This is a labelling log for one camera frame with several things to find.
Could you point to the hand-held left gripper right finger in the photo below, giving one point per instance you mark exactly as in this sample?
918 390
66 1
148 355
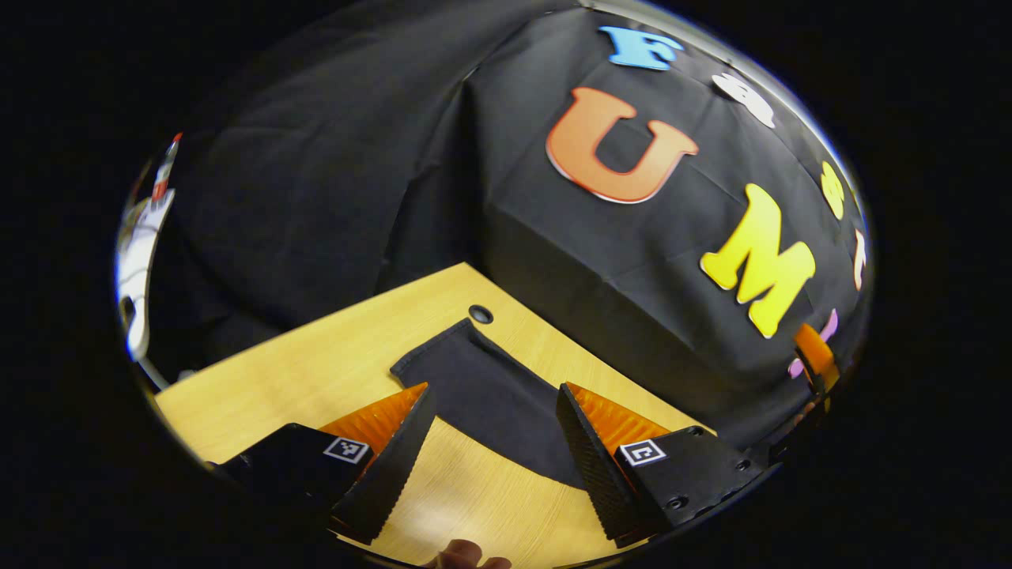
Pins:
593 466

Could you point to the black backdrop cloth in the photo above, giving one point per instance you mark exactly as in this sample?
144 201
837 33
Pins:
356 158

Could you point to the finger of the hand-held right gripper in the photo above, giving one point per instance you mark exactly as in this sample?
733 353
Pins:
798 431
814 356

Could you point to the black jeans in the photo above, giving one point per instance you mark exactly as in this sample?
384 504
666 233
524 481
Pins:
490 395

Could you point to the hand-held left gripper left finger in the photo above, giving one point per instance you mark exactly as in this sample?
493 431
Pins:
391 466

